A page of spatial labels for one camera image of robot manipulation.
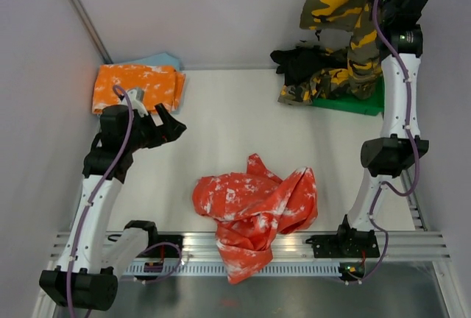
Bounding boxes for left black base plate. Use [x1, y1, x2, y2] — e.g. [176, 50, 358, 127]
[144, 234, 184, 261]

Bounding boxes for white slotted cable duct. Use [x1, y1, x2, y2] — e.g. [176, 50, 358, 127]
[62, 261, 380, 278]

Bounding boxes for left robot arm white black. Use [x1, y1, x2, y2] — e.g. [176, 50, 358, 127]
[39, 104, 186, 313]

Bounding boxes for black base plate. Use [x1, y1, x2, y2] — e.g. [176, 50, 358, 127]
[305, 230, 380, 259]
[144, 234, 184, 261]

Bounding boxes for camouflage yellow green trousers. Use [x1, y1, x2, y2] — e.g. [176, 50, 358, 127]
[277, 0, 382, 105]

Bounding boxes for aluminium front rail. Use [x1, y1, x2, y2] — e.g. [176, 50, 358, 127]
[49, 227, 450, 261]

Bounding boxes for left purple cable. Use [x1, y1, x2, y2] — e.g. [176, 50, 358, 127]
[64, 84, 184, 318]

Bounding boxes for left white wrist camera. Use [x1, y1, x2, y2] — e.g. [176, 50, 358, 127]
[127, 88, 149, 117]

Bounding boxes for folded orange tie-dye trousers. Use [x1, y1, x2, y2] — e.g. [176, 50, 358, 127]
[92, 64, 185, 115]

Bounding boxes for green plastic bin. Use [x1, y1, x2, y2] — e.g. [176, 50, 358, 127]
[312, 77, 384, 116]

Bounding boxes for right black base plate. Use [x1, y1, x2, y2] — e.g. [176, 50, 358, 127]
[305, 230, 380, 259]

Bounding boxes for red white tie-dye trousers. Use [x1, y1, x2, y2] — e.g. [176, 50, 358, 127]
[192, 154, 318, 284]

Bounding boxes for left corner aluminium post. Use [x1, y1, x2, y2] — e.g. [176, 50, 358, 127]
[68, 0, 113, 64]

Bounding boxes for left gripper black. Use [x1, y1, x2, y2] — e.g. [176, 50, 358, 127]
[124, 103, 186, 152]

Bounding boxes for folded light blue trousers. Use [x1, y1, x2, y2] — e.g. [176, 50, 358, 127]
[110, 53, 186, 112]

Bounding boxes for black trousers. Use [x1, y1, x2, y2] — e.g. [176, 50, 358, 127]
[270, 42, 347, 86]

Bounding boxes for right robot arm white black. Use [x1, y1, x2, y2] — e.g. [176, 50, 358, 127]
[334, 0, 429, 256]

